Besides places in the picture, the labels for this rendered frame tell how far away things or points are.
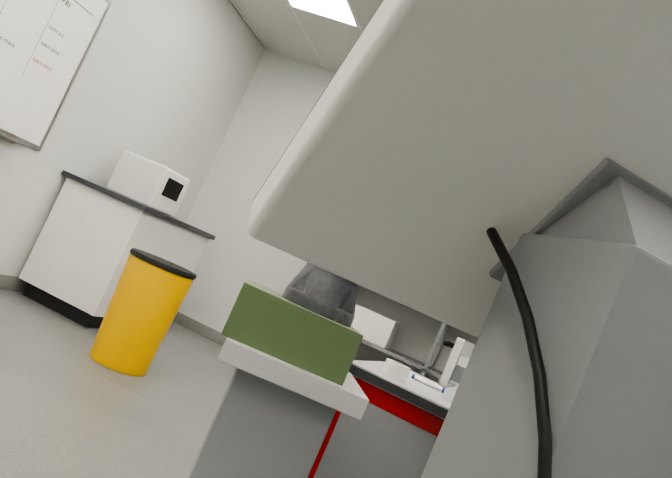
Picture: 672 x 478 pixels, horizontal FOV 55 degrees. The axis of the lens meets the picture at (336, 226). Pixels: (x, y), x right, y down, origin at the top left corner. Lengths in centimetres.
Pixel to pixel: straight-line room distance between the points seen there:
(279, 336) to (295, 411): 14
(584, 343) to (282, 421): 89
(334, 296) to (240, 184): 514
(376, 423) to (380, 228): 125
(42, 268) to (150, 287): 127
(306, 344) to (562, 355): 82
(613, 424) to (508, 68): 23
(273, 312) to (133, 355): 271
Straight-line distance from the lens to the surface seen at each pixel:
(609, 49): 45
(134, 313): 382
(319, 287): 125
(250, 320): 121
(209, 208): 643
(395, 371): 177
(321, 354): 122
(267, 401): 124
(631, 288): 43
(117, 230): 461
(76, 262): 474
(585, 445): 43
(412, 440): 171
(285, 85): 653
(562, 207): 51
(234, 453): 127
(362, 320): 535
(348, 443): 174
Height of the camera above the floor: 92
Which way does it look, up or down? 5 degrees up
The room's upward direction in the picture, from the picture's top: 24 degrees clockwise
